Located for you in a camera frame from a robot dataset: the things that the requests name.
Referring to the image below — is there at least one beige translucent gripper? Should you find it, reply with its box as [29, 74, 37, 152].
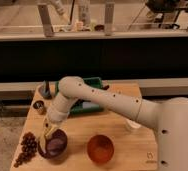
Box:
[42, 118, 59, 139]

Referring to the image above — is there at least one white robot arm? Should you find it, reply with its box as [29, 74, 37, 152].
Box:
[40, 76, 188, 171]

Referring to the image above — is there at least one purple bowl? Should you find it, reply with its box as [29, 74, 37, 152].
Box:
[38, 129, 68, 159]

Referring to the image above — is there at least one orange bowl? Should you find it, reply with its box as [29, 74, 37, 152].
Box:
[87, 135, 114, 164]

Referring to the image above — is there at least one small dark round tin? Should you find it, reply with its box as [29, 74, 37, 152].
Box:
[33, 100, 46, 115]

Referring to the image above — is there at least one bunch of dark grapes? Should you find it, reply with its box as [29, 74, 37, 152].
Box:
[14, 132, 37, 168]

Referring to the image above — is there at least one green plastic tray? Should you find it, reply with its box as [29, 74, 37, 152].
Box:
[54, 77, 103, 115]

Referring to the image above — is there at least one wooden cutting board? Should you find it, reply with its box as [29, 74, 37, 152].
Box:
[9, 82, 165, 171]

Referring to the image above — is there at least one white lidded container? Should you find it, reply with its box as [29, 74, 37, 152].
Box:
[126, 119, 141, 131]

